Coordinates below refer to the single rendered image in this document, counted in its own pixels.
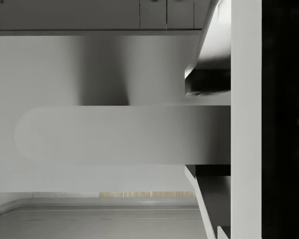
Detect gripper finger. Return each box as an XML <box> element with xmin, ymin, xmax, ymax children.
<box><xmin>184</xmin><ymin>164</ymin><xmax>232</xmax><ymax>239</ymax></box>
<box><xmin>184</xmin><ymin>0</ymin><xmax>232</xmax><ymax>97</ymax></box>

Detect white drawer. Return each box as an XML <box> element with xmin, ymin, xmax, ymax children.
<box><xmin>0</xmin><ymin>34</ymin><xmax>232</xmax><ymax>193</ymax></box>

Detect white cabinet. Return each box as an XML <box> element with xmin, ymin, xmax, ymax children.
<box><xmin>0</xmin><ymin>0</ymin><xmax>216</xmax><ymax>36</ymax></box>

